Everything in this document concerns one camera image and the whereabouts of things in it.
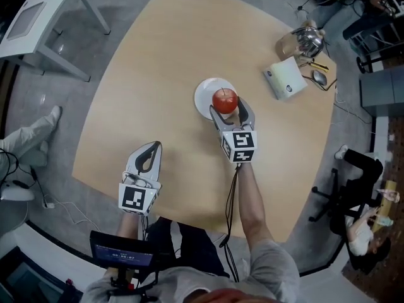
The white square box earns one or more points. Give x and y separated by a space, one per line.
285 79

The white power strip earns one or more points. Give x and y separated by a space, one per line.
49 205

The black office chair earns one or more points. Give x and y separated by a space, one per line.
339 200

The white rounded device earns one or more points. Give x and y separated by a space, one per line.
15 192

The person's right forearm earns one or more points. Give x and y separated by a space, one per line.
252 200

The person's grey sweater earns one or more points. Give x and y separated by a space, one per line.
268 270

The person's left forearm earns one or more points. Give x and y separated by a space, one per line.
128 224

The grey computer mouse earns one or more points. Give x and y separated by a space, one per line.
320 77

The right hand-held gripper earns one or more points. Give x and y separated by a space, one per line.
241 145

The red apple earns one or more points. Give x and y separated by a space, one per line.
224 100

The person's black trousers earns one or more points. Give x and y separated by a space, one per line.
189 248

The grey cabinet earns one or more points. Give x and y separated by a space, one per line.
383 90

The chest-mounted phone screen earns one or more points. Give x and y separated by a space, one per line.
121 252

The white plate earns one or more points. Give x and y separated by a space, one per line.
203 95

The white side table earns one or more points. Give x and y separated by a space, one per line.
41 21

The yellow utility knife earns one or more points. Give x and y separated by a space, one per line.
320 65

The shiny metal kettle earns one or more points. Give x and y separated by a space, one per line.
307 39

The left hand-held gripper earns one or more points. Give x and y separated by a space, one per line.
135 197

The clear glass jar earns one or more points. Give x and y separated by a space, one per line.
285 46

